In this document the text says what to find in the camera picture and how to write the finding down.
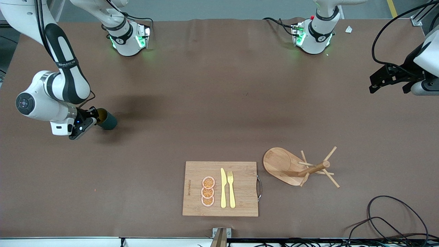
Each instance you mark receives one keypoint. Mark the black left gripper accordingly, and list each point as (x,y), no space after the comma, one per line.
(407,66)

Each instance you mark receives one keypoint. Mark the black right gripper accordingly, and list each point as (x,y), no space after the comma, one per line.
(84,114)

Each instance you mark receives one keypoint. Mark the dark green cup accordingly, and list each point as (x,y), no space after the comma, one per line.
(109,121)

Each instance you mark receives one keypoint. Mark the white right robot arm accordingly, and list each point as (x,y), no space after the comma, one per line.
(65,79)

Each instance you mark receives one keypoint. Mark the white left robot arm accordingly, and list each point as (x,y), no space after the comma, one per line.
(317,41)

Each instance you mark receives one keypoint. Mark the wooden cup rack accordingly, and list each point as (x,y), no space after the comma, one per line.
(279,163)

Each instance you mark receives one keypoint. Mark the white paper scrap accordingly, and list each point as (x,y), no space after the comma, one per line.
(348,29)

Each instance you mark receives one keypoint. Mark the brown table cover sheet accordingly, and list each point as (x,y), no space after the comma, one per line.
(219,103)

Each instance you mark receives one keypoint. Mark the orange slice toy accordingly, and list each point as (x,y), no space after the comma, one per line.
(207,193)
(208,182)
(207,202)

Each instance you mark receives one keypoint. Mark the yellow plastic knife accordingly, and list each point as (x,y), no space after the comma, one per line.
(223,192)

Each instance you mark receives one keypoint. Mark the yellow plastic fork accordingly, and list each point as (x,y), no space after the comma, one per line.
(232,195)

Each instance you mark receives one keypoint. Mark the wooden cutting board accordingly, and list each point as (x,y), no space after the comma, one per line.
(240,185)

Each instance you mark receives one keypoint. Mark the aluminium frame post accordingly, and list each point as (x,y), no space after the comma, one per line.
(416,21)

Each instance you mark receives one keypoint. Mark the white table edge rail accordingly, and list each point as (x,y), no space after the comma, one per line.
(68,243)

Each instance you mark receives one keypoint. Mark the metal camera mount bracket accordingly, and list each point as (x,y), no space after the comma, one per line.
(219,240)

